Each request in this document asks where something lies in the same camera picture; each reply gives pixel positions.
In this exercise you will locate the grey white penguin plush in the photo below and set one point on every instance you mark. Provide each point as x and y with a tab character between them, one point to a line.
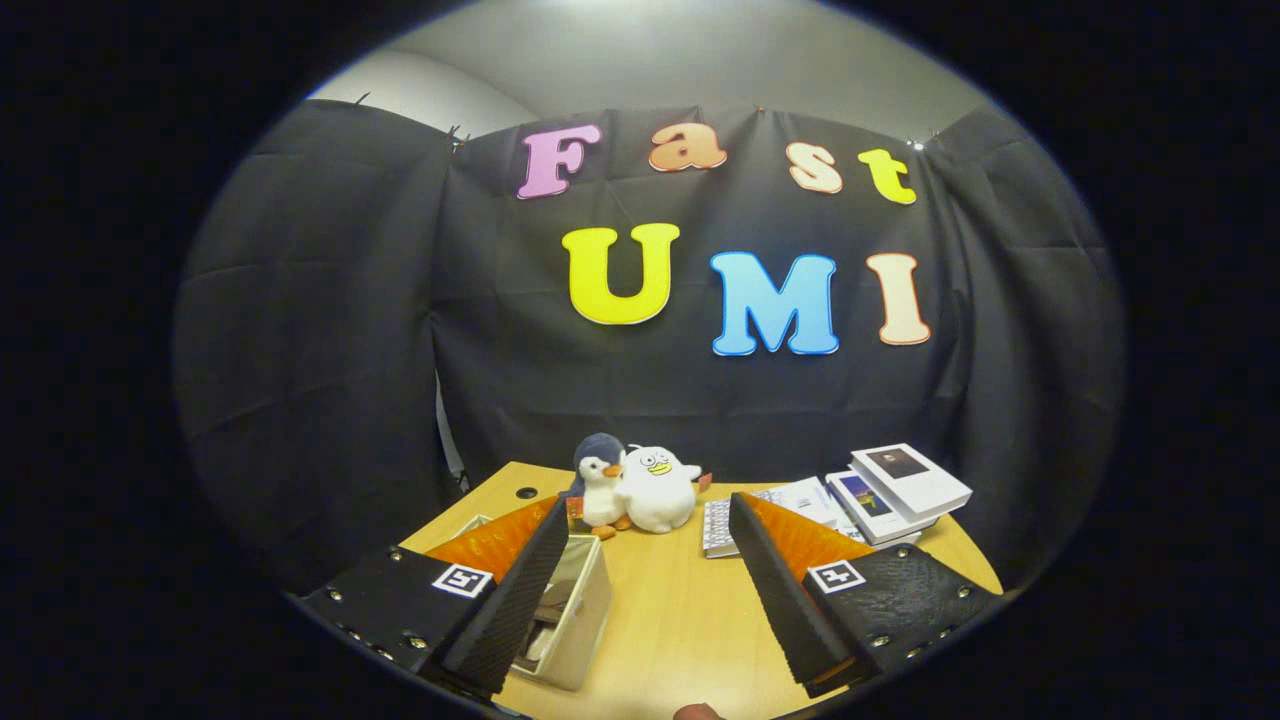
600	490

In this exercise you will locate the white duck plush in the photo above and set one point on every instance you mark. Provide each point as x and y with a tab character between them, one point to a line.
655	495

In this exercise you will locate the beige fabric storage box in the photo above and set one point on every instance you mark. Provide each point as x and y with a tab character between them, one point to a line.
588	600

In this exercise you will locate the white book with patterned cover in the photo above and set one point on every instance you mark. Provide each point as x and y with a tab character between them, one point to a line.
715	525

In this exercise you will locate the white book with dark picture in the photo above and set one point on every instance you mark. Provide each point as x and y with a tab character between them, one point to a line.
915	480

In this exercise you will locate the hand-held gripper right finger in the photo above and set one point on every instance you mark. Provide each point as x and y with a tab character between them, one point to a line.
780	590

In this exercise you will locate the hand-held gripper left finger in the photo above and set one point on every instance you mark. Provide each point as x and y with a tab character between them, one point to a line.
515	590

